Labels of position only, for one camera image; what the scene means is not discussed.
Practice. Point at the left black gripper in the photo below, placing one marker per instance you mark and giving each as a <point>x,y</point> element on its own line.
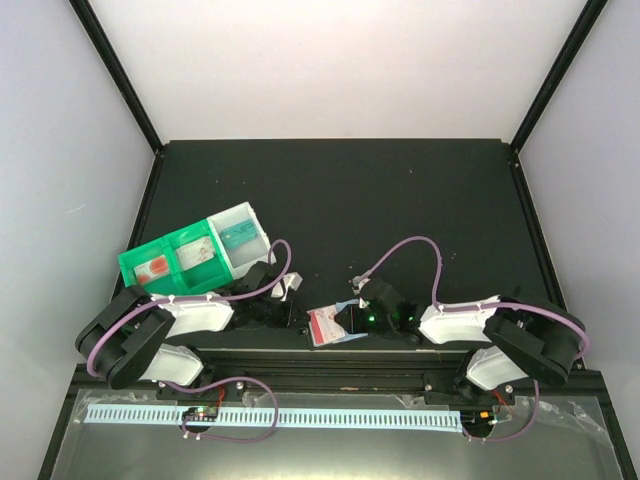
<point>288,316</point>

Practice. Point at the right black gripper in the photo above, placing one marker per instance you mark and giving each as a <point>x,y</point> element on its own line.
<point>348,310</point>

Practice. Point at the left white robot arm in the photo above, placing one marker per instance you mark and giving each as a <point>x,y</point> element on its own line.
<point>141,336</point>

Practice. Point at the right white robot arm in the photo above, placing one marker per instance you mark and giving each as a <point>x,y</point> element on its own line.
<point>513,336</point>

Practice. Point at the teal VIP card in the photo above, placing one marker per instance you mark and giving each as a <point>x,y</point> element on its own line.
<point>239,234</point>

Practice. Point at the white floral card in bin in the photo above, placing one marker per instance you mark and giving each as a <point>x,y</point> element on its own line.
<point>195,252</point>

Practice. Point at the red circle card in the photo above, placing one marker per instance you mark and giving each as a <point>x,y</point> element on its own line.
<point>152,270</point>

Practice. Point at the clear white bin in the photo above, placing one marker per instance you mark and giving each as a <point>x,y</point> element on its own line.
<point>242,259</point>

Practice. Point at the green divided bin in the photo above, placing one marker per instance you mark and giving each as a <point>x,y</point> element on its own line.
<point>208,276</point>

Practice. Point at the small circuit board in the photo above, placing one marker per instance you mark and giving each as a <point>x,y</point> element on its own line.
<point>200,414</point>

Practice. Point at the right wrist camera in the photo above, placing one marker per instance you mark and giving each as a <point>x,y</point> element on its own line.
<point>358,282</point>

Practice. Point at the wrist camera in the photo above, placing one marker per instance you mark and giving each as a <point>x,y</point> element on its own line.
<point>358,282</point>
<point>289,283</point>

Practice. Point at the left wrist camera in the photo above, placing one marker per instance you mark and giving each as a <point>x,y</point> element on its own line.
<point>289,283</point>

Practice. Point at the black aluminium rail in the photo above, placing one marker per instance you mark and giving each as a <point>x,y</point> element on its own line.
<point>330,371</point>

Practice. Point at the white slotted cable duct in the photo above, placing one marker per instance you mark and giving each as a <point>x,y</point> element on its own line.
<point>322,418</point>

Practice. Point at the right black frame post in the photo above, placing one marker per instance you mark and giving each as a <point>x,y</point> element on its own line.
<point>572,45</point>

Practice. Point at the black frame post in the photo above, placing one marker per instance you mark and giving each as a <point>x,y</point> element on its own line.
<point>105,50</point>
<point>572,45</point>

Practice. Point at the left black frame post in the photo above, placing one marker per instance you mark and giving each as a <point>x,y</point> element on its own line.
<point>105,50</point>

